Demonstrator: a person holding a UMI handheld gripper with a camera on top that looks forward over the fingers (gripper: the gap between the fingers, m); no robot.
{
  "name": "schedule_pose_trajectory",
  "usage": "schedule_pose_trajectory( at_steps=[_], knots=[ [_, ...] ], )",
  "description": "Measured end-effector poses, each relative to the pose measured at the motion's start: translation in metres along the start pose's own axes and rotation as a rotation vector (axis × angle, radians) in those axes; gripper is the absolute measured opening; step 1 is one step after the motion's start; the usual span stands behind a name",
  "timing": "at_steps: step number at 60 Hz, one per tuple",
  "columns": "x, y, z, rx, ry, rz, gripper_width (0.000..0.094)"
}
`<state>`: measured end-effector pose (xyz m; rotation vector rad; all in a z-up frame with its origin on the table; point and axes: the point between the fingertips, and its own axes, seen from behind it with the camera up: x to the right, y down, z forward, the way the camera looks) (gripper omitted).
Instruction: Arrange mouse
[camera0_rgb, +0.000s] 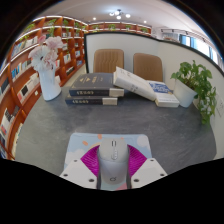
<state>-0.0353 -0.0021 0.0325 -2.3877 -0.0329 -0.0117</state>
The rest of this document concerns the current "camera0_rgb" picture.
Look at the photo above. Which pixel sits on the cloud and sun mouse pad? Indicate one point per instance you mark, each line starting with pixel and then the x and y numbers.
pixel 80 143

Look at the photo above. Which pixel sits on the ceiling lights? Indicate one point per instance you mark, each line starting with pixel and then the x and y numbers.
pixel 119 14

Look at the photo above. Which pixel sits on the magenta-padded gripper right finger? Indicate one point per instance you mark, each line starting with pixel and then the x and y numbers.
pixel 148 172

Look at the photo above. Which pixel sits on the thick white book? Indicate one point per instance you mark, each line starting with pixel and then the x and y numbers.
pixel 133 83

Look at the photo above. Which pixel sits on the white computer mouse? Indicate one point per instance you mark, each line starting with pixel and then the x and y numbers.
pixel 112 165

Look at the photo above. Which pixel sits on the orange wall shelf with plants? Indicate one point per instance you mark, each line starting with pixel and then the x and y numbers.
pixel 116 27

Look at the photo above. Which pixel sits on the tan upholstered chair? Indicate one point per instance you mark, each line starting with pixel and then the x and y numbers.
pixel 108 60
pixel 148 66

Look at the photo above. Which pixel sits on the pink and white flowers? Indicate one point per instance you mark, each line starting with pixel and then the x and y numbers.
pixel 46 53

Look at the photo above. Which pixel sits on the green plant in white pot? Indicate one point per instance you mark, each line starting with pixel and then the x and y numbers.
pixel 195 83

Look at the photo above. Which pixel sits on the orange wooden bookshelf unit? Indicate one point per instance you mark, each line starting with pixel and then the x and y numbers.
pixel 20 73

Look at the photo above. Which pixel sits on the white and blue book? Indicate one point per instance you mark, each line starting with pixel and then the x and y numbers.
pixel 165 95

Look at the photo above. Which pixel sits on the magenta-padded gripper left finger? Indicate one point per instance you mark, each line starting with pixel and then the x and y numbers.
pixel 78 173

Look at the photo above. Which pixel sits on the window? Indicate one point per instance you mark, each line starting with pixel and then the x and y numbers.
pixel 200 45

